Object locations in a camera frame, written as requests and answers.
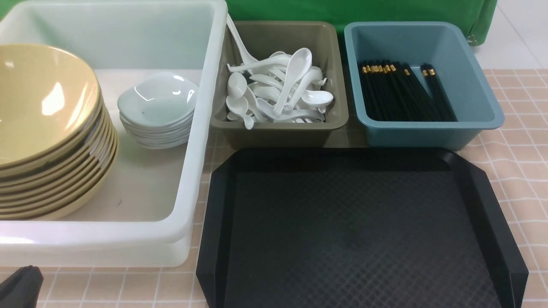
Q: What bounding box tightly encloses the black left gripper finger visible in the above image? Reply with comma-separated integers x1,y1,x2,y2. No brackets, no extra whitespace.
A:
0,265,44,308

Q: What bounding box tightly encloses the white square sauce dish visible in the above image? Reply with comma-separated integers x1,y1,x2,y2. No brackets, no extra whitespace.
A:
117,72,199,129

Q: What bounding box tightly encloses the yellow noodle bowl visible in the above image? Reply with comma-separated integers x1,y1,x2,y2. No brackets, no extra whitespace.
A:
1,44,103,177

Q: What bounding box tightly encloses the white soup spoon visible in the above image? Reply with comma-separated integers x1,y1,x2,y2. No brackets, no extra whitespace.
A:
272,47,313,118

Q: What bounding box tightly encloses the large white plastic tub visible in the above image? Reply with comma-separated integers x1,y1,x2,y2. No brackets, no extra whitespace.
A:
1,0,227,267

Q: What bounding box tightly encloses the stack of yellow bowls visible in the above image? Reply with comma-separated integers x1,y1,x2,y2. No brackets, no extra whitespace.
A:
0,98,119,221

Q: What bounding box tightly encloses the stack of white sauce dishes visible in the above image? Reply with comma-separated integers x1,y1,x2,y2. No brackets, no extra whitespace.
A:
119,113,194,149

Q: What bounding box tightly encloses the black serving tray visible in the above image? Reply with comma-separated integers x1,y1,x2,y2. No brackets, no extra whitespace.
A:
196,148,529,308

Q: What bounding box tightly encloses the pile of white soup spoons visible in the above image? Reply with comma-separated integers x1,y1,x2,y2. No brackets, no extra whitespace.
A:
225,16,334,130

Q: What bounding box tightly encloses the olive green spoon bin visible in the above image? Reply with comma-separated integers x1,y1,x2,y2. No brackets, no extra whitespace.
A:
211,20,349,149

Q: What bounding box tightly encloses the bundle of black chopsticks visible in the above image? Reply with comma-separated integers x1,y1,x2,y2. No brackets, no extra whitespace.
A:
357,60,458,121

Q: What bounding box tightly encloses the blue chopstick bin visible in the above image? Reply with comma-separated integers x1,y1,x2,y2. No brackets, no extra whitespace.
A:
344,21,505,151

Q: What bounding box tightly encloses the pink checkered tablecloth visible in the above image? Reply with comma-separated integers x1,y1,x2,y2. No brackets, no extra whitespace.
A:
37,69,548,308

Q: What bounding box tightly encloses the green cloth backdrop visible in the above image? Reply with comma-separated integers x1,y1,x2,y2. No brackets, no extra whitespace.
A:
227,0,497,46

